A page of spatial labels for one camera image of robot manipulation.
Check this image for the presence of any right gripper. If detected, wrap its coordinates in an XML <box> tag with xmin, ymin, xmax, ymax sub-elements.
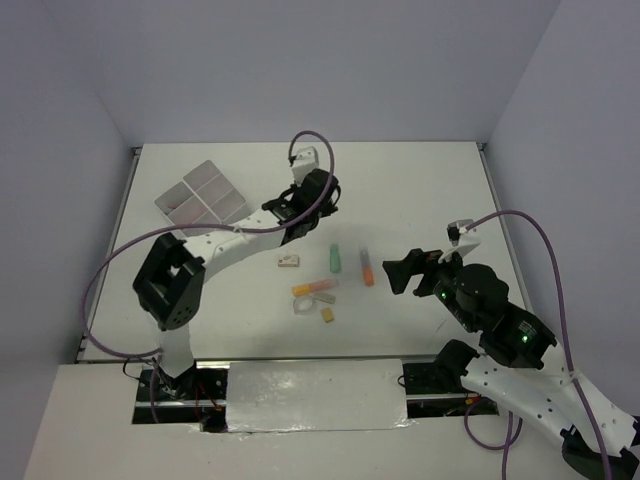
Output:
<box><xmin>380</xmin><ymin>242</ymin><xmax>477</xmax><ymax>330</ymax></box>

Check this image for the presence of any orange grey highlighter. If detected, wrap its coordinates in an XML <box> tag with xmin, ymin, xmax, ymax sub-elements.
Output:
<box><xmin>359</xmin><ymin>247</ymin><xmax>375</xmax><ymax>287</ymax></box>

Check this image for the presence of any white eraser box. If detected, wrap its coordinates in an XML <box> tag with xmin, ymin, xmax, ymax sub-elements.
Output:
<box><xmin>278</xmin><ymin>254</ymin><xmax>300</xmax><ymax>268</ymax></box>

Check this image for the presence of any green correction tape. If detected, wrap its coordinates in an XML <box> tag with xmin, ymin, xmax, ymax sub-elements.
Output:
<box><xmin>329</xmin><ymin>243</ymin><xmax>342</xmax><ymax>274</ymax></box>

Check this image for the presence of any orange pink highlighter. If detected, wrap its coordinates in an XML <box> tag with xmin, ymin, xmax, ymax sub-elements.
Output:
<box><xmin>291</xmin><ymin>279</ymin><xmax>338</xmax><ymax>297</ymax></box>

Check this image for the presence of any grey white eraser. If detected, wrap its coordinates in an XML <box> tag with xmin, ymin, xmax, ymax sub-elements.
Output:
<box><xmin>311</xmin><ymin>292</ymin><xmax>336</xmax><ymax>305</ymax></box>

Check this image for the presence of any small yellow eraser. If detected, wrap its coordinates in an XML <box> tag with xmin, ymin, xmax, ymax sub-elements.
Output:
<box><xmin>321</xmin><ymin>308</ymin><xmax>335</xmax><ymax>323</ymax></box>

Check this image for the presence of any clear tape roll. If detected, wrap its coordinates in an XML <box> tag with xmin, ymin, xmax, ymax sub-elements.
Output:
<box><xmin>293</xmin><ymin>295</ymin><xmax>316</xmax><ymax>315</ymax></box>

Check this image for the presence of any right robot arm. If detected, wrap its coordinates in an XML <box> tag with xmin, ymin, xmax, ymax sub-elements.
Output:
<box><xmin>382</xmin><ymin>249</ymin><xmax>639</xmax><ymax>479</ymax></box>

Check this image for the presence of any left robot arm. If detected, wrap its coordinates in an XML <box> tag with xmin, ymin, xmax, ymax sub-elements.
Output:
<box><xmin>133</xmin><ymin>168</ymin><xmax>341</xmax><ymax>399</ymax></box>

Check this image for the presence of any white organizer right box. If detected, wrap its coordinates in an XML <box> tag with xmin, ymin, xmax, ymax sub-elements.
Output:
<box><xmin>183</xmin><ymin>160</ymin><xmax>251</xmax><ymax>224</ymax></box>

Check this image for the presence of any white organizer box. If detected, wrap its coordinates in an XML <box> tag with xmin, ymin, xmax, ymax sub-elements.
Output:
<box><xmin>154</xmin><ymin>182</ymin><xmax>220</xmax><ymax>225</ymax></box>
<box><xmin>183</xmin><ymin>160</ymin><xmax>251</xmax><ymax>224</ymax></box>

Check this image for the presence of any white organizer left box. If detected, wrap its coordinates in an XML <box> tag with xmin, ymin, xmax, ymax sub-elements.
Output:
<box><xmin>154</xmin><ymin>182</ymin><xmax>220</xmax><ymax>225</ymax></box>

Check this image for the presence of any silver foil panel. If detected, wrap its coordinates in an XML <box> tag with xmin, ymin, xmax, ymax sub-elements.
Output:
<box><xmin>226</xmin><ymin>359</ymin><xmax>411</xmax><ymax>433</ymax></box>

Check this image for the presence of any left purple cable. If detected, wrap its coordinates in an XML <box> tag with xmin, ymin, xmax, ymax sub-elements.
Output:
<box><xmin>81</xmin><ymin>130</ymin><xmax>337</xmax><ymax>361</ymax></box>

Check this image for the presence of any purple cable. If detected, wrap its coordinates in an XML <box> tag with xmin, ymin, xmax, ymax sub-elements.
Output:
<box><xmin>81</xmin><ymin>130</ymin><xmax>337</xmax><ymax>361</ymax></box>
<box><xmin>464</xmin><ymin>209</ymin><xmax>614</xmax><ymax>480</ymax></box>

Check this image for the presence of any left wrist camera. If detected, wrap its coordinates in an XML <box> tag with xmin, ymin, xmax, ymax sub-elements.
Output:
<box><xmin>289</xmin><ymin>146</ymin><xmax>319</xmax><ymax>186</ymax></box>

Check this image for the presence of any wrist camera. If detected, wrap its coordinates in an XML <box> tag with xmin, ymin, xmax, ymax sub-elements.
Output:
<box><xmin>289</xmin><ymin>146</ymin><xmax>319</xmax><ymax>186</ymax></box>
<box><xmin>438</xmin><ymin>219</ymin><xmax>481</xmax><ymax>264</ymax></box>

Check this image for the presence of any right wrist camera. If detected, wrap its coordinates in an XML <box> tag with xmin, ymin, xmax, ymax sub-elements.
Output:
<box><xmin>438</xmin><ymin>219</ymin><xmax>481</xmax><ymax>264</ymax></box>

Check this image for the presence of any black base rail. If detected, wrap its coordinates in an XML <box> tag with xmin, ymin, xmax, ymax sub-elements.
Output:
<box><xmin>131</xmin><ymin>358</ymin><xmax>479</xmax><ymax>434</ymax></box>

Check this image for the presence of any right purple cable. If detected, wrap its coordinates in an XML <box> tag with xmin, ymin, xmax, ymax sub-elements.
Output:
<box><xmin>464</xmin><ymin>209</ymin><xmax>614</xmax><ymax>480</ymax></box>

